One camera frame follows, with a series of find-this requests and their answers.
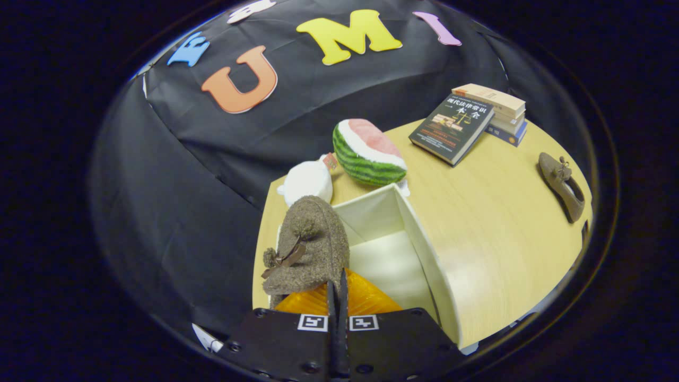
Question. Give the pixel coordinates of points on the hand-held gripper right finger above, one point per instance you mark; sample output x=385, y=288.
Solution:
x=392, y=345

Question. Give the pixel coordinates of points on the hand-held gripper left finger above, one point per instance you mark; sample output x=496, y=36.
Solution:
x=281, y=345

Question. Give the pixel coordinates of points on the grey fabric storage box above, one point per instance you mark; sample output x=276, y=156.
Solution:
x=387, y=260

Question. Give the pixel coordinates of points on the brown fuzzy shoe with bow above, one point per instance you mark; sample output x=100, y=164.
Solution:
x=318, y=239
x=562, y=183

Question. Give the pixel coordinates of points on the white paper sheet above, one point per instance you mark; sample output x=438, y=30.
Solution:
x=208, y=339

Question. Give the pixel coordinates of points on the white plush toy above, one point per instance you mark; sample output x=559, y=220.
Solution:
x=307, y=183

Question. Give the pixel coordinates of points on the black backdrop cloth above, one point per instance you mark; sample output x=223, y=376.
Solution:
x=159, y=212

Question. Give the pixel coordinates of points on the watermelon slice plush toy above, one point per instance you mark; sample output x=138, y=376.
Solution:
x=366, y=154

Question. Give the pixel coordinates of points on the black hardcover book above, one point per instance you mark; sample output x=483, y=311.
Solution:
x=451, y=127

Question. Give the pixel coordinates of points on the blue cover book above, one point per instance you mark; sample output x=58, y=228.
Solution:
x=512, y=137

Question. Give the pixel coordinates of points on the tan cover book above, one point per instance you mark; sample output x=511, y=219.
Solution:
x=493, y=98

